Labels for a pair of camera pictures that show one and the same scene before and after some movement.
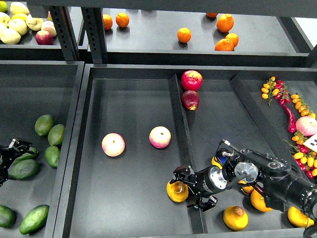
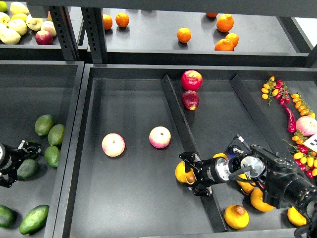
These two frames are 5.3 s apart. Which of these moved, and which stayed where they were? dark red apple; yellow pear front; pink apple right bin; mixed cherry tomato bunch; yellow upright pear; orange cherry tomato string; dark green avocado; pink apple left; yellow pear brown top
Moved: yellow pear brown top
Stayed: dark red apple; orange cherry tomato string; pink apple right bin; dark green avocado; pink apple left; yellow upright pear; yellow pear front; mixed cherry tomato bunch
